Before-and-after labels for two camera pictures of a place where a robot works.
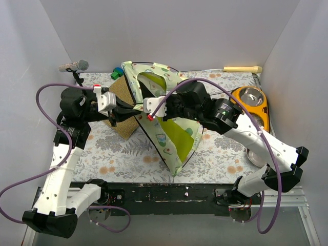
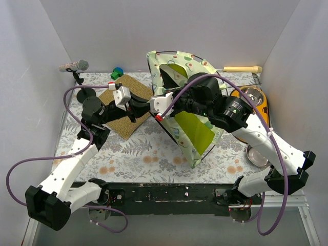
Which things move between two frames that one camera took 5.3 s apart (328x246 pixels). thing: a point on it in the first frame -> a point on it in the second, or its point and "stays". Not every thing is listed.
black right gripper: x=168 y=107 stays
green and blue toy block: x=117 y=72 stays
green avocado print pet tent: x=176 y=141 -> x=193 y=134
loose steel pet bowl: x=256 y=159 stays
